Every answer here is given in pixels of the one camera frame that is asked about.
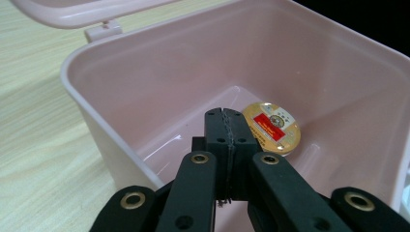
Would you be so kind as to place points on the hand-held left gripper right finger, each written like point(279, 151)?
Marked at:
point(241, 135)

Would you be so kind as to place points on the round gold tin red label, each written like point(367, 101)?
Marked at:
point(277, 129)

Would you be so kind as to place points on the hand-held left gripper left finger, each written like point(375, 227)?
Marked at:
point(216, 135)

